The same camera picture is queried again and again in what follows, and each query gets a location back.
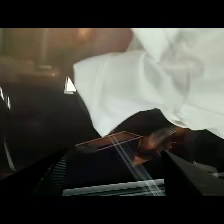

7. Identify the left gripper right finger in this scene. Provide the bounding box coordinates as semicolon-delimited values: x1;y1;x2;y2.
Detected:
161;150;224;197

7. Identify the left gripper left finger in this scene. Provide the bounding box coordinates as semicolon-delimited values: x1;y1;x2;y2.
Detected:
0;149;72;197

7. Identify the white garment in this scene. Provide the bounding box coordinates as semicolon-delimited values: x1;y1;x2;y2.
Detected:
72;27;224;140

